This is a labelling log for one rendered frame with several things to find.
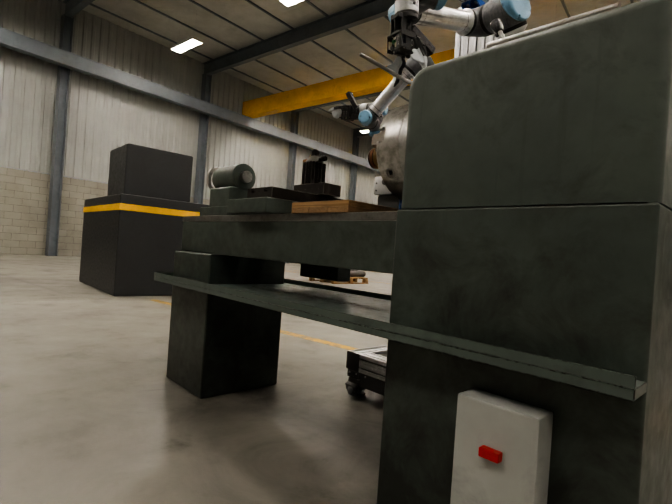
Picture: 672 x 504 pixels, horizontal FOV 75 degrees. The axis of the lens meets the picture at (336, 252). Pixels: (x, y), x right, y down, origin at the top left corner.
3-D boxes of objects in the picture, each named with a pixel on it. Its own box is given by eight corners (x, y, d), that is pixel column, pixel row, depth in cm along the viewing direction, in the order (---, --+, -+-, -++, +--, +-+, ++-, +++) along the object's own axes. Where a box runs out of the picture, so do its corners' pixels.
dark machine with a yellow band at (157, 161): (207, 295, 604) (217, 155, 604) (113, 296, 522) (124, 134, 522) (159, 282, 738) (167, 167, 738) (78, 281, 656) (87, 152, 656)
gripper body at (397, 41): (386, 55, 140) (386, 17, 139) (406, 61, 144) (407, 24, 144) (402, 47, 133) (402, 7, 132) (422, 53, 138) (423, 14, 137)
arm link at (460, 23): (475, 17, 182) (384, -2, 156) (497, 5, 172) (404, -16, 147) (476, 46, 183) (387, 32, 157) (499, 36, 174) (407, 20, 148)
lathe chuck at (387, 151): (453, 201, 152) (456, 110, 151) (397, 197, 131) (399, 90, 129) (432, 202, 159) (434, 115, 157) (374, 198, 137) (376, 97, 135)
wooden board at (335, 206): (414, 222, 166) (415, 212, 165) (347, 211, 141) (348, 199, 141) (357, 222, 187) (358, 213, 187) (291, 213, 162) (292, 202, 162)
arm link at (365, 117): (432, 52, 216) (365, 129, 230) (437, 61, 226) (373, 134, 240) (416, 39, 219) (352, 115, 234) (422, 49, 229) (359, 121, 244)
